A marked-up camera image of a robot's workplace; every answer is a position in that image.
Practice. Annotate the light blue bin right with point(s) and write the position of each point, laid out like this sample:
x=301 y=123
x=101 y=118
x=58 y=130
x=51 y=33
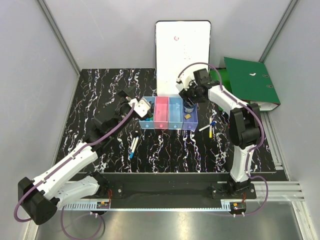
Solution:
x=175 y=113

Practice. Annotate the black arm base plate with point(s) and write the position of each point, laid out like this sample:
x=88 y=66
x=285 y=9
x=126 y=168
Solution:
x=159 y=191

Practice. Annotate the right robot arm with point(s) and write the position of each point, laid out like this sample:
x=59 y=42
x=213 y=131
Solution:
x=246 y=131

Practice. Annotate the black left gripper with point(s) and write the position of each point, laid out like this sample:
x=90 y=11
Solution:
x=125 y=94

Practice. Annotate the blue capped white marker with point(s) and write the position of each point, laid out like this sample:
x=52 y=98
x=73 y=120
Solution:
x=207 y=126

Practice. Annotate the yellow capped white marker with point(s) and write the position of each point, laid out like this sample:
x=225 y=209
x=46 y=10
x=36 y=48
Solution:
x=210 y=128

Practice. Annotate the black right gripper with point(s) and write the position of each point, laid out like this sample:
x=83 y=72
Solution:
x=185 y=95

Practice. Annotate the light blue bin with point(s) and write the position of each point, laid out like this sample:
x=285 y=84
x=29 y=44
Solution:
x=175 y=113
x=149 y=122

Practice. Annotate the dark green ring binder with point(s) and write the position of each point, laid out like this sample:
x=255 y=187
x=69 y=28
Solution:
x=251 y=82

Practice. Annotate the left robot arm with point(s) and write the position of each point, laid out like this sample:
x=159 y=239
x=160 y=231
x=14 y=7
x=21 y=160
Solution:
x=42 y=196

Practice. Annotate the blue ink bottle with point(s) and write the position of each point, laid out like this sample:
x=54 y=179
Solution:
x=188 y=108

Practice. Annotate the grey slotted cable duct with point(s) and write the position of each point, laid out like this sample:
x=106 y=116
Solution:
x=88 y=206

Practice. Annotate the purple plastic bin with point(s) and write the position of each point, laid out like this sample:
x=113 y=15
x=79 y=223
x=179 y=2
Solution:
x=191 y=123

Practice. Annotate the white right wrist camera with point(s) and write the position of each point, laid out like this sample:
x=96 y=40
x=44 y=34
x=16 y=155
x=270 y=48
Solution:
x=184 y=82

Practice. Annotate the white dry-erase board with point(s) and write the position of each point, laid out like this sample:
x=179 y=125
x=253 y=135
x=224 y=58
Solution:
x=182 y=47

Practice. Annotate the pink plastic bin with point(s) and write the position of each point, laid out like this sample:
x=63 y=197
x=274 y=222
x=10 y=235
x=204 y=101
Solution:
x=161 y=112

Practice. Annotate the light blue bin left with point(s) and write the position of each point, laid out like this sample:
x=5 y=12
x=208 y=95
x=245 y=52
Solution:
x=149 y=122

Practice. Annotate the cyan capped white marker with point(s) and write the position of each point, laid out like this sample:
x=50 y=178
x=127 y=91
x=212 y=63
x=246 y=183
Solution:
x=133 y=146

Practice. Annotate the black capped white marker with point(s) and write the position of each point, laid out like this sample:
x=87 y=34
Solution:
x=134 y=136

